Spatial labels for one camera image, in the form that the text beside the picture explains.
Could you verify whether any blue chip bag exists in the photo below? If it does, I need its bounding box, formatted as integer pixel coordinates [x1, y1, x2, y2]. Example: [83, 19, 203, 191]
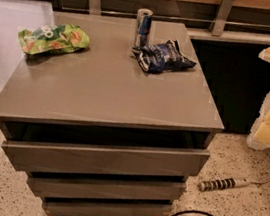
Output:
[132, 39, 196, 74]

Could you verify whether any green chip bag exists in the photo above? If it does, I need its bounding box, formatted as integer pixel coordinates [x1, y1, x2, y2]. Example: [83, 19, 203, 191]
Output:
[18, 23, 90, 55]

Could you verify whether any white power strip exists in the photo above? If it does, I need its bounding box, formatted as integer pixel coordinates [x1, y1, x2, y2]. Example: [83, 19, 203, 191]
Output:
[198, 178, 250, 192]

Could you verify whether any blue silver drink can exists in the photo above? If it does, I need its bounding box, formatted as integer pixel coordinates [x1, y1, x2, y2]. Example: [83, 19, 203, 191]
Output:
[134, 8, 153, 47]

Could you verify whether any grey drawer cabinet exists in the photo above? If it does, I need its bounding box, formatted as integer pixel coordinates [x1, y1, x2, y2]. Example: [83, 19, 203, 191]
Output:
[0, 13, 223, 205]

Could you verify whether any middle grey drawer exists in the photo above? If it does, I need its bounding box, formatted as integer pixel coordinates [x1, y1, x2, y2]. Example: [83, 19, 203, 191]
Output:
[27, 177, 186, 201]

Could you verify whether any grey drawer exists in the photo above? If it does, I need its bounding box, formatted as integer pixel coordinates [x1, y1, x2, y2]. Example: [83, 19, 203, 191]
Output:
[27, 177, 186, 201]
[2, 141, 210, 177]
[42, 201, 172, 216]

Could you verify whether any bottom grey drawer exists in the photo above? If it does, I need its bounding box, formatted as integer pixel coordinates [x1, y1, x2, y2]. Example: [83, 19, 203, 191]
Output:
[42, 201, 172, 216]

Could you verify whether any top grey drawer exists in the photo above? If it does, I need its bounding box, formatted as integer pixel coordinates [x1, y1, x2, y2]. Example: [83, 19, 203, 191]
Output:
[2, 141, 210, 177]

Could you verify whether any wooden wall counter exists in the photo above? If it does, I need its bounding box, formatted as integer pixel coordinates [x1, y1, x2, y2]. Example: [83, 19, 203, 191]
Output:
[37, 0, 270, 51]

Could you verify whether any right metal bracket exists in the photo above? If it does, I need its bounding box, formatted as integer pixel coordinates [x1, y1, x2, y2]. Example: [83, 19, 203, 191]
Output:
[211, 0, 235, 37]

